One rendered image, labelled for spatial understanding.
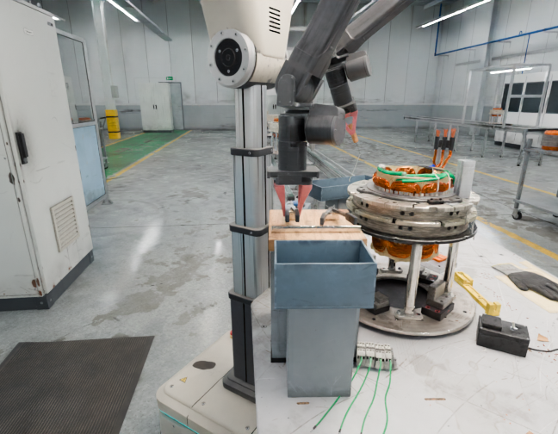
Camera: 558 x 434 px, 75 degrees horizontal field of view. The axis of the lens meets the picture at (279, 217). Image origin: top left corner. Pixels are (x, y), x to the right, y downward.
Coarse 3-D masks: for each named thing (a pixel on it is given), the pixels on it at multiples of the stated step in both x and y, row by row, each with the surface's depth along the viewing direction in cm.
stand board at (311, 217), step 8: (272, 216) 83; (280, 216) 83; (304, 216) 83; (312, 216) 83; (272, 224) 78; (280, 224) 78; (288, 224) 78; (296, 224) 78; (304, 224) 78; (312, 224) 78; (328, 224) 78; (336, 224) 78; (344, 224) 78; (288, 232) 73; (296, 232) 73; (304, 232) 73; (312, 232) 73; (320, 232) 73; (328, 232) 73; (336, 232) 73; (344, 232) 73; (352, 232) 73; (360, 232) 73; (272, 240) 69; (272, 248) 70
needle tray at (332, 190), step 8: (352, 176) 127; (360, 176) 128; (368, 176) 127; (320, 184) 122; (328, 184) 123; (336, 184) 125; (344, 184) 126; (312, 192) 116; (320, 192) 111; (328, 192) 112; (336, 192) 113; (344, 192) 114; (320, 200) 112; (328, 200) 112; (336, 200) 117; (344, 200) 117; (344, 208) 118
